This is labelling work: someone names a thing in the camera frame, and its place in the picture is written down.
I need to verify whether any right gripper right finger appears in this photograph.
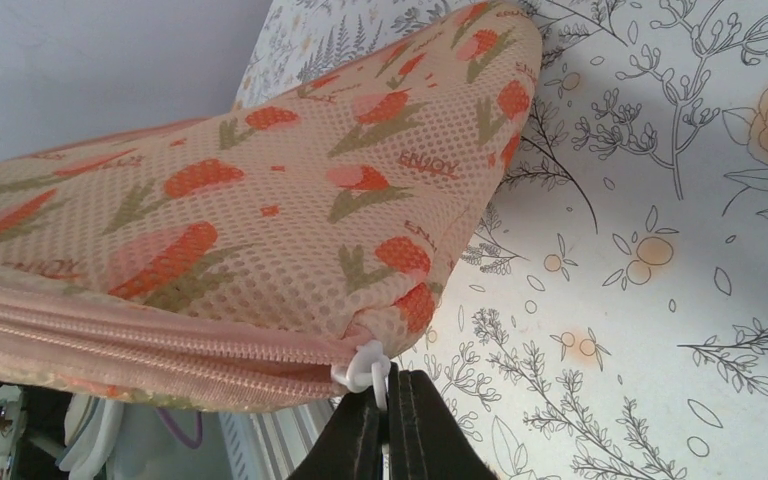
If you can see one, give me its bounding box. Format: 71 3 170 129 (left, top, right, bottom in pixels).
387 364 497 480

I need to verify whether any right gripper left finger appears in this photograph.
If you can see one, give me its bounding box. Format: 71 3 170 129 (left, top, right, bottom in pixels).
288 390 388 480

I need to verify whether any white zipper pull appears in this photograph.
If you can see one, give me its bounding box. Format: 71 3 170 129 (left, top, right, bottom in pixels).
330 340 392 412

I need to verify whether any peach floral mesh laundry bag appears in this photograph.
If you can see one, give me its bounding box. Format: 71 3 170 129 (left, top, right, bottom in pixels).
0 1 542 411

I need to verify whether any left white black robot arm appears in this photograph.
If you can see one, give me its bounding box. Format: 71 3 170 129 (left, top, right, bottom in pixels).
0 383 73 479

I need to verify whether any floral patterned table mat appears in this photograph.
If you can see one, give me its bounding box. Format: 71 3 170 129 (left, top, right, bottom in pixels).
231 0 768 480

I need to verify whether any white slotted cable duct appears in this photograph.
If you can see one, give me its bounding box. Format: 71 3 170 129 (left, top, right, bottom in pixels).
218 400 334 480

